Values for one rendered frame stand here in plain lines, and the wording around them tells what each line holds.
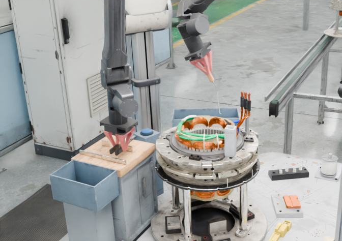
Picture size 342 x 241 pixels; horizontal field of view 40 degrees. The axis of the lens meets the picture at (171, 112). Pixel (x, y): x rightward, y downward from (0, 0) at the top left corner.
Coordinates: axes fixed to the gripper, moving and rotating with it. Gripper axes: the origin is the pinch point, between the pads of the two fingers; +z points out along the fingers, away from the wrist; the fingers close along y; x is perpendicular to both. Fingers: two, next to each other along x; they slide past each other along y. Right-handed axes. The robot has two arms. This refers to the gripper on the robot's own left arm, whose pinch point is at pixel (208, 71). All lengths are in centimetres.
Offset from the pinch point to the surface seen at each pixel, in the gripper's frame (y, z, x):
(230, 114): 5.1, 20.7, 3.8
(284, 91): 106, 60, 36
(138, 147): -37.7, 5.8, 10.6
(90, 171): -54, 3, 17
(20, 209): 2, 55, 193
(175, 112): -4.4, 10.6, 19.6
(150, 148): -35.9, 7.7, 7.6
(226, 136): -34.4, 9.1, -21.3
